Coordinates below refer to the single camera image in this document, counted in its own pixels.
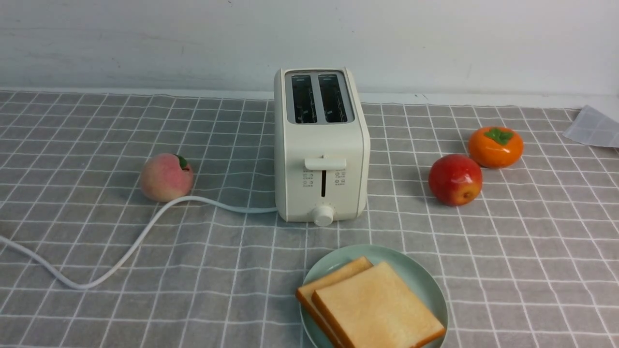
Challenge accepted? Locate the toast slice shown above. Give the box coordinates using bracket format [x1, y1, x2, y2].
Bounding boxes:
[296, 256, 374, 348]
[314, 261, 446, 348]

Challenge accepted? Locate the white two-slot toaster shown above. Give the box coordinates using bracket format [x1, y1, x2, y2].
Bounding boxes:
[274, 68, 371, 227]

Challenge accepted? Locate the pink peach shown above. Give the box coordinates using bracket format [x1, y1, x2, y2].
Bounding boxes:
[139, 153, 194, 203]

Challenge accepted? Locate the red apple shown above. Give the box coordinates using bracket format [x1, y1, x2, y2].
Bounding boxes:
[427, 154, 483, 206]

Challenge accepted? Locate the light green plate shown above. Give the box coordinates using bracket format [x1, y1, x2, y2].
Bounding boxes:
[300, 245, 448, 348]

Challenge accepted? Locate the orange persimmon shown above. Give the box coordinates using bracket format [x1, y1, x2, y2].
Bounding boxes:
[468, 127, 524, 169]

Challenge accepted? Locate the grey checked tablecloth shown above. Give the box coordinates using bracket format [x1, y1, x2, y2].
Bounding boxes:
[0, 91, 618, 348]

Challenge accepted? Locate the white toaster power cable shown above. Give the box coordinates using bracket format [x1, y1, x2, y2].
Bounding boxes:
[0, 195, 278, 290]

